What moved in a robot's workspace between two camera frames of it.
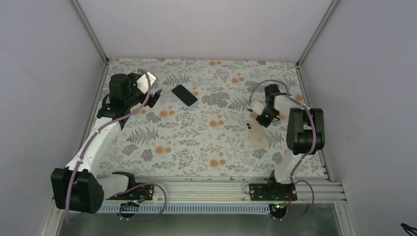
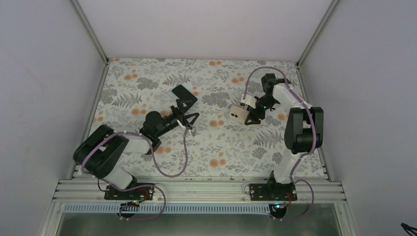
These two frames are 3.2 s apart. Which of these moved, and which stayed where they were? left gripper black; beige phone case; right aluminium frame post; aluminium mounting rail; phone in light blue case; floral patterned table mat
Moved: beige phone case; left gripper black
Stayed: aluminium mounting rail; floral patterned table mat; right aluminium frame post; phone in light blue case
